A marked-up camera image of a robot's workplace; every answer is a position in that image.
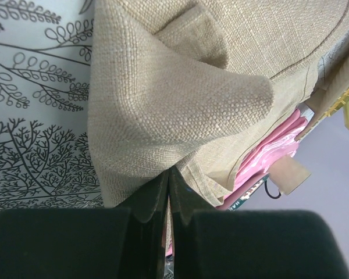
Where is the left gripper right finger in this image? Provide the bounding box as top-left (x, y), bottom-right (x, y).
top-left (169, 167), bottom-right (218, 278)

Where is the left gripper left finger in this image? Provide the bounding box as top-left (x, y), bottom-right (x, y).
top-left (113, 171), bottom-right (169, 278)

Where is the beige cloth napkin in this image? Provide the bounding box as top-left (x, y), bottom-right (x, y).
top-left (88, 1), bottom-right (349, 207)

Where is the pink placemat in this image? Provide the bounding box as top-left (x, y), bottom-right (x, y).
top-left (161, 111), bottom-right (307, 256)

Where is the floral tablecloth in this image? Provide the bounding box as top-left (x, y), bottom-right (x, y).
top-left (0, 1), bottom-right (102, 211)

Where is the yellow woven bamboo tray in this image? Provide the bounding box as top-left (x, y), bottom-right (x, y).
top-left (323, 77), bottom-right (349, 117)

